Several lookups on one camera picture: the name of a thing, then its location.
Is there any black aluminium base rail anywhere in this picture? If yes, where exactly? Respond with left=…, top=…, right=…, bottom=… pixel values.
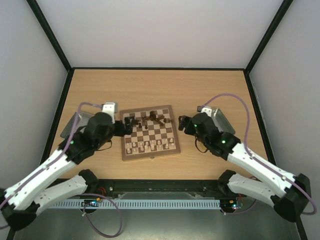
left=97, top=179, right=239, bottom=199

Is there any wooden folding chess board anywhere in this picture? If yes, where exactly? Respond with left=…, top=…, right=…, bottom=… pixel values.
left=119, top=105, right=181, bottom=161

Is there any light blue slotted cable duct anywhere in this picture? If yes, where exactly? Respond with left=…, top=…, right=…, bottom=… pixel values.
left=51, top=199, right=221, bottom=210

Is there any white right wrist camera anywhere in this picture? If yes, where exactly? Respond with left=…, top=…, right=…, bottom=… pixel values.
left=197, top=106, right=213, bottom=117

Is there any black cage frame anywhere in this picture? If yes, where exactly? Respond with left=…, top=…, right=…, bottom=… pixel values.
left=6, top=0, right=309, bottom=240

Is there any right metal tray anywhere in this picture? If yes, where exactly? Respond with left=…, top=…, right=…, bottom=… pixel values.
left=211, top=108, right=236, bottom=135

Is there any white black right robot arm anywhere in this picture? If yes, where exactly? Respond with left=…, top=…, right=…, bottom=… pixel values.
left=178, top=112, right=311, bottom=223

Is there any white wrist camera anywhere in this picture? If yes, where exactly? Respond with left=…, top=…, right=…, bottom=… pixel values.
left=197, top=106, right=213, bottom=117
left=101, top=101, right=118, bottom=124

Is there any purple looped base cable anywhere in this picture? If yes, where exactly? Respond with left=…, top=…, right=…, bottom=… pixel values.
left=81, top=192, right=124, bottom=237

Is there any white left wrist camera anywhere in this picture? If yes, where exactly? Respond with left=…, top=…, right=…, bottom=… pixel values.
left=101, top=101, right=118, bottom=124

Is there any pile of dark chess pieces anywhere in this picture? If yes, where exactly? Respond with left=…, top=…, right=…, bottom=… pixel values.
left=133, top=110, right=174, bottom=130

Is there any left metal tray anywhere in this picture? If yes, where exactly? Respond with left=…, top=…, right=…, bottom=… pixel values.
left=60, top=111, right=94, bottom=139

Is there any metal tray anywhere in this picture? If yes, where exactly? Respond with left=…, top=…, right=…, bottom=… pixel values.
left=211, top=108, right=236, bottom=135
left=60, top=111, right=94, bottom=139

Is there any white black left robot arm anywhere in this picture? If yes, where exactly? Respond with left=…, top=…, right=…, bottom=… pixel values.
left=0, top=112, right=134, bottom=231

